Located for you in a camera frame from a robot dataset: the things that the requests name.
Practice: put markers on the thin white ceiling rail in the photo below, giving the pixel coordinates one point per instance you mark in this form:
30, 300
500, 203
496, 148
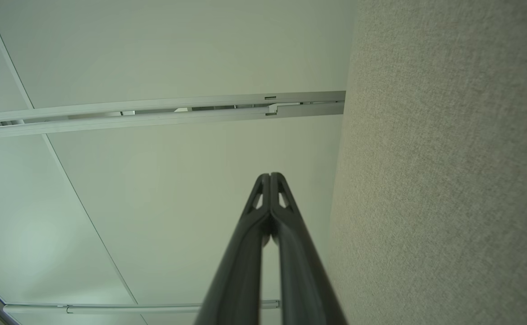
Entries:
132, 309

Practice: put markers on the long white ceiling track rail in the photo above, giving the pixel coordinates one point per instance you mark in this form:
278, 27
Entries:
155, 118

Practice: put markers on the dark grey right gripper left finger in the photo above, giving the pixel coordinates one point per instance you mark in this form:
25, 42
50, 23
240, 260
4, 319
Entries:
236, 280

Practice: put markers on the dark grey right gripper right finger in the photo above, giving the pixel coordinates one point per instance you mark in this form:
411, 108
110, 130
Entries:
304, 289

